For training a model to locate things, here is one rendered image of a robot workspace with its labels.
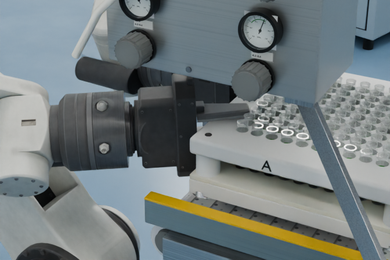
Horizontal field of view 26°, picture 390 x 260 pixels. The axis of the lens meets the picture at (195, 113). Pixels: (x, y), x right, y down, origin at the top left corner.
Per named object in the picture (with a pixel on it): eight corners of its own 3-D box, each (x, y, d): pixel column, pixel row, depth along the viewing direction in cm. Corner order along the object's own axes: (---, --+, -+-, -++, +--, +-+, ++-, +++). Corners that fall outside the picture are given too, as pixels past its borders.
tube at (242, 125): (248, 178, 96) (250, 119, 93) (245, 184, 95) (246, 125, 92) (237, 176, 96) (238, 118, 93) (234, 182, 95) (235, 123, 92)
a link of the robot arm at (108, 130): (190, 58, 98) (87, 64, 97) (196, 91, 89) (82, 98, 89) (194, 154, 103) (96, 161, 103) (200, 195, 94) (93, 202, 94)
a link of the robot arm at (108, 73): (196, 75, 121) (135, 60, 127) (178, 14, 114) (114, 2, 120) (151, 127, 114) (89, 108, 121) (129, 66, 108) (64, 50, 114)
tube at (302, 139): (306, 194, 93) (310, 135, 89) (301, 200, 92) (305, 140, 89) (296, 191, 94) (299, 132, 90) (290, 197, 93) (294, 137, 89)
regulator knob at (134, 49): (112, 67, 81) (110, 23, 79) (126, 58, 83) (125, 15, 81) (143, 74, 79) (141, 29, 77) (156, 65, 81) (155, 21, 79)
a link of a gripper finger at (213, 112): (251, 119, 95) (195, 122, 94) (247, 107, 98) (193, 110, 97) (250, 105, 94) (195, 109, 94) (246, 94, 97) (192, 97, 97)
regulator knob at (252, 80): (228, 99, 76) (228, 55, 74) (239, 89, 78) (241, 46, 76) (262, 107, 74) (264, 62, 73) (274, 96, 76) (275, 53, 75)
